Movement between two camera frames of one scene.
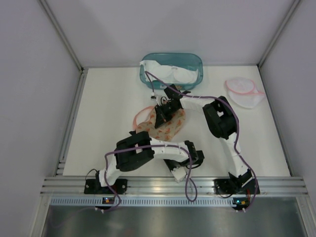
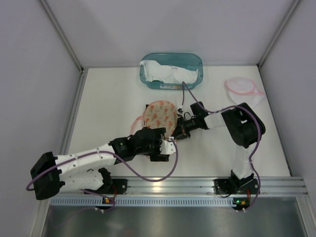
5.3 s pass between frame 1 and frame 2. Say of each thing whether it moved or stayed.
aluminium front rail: stayed
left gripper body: moved
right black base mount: stayed
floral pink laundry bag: stayed
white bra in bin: stayed
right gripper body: moved
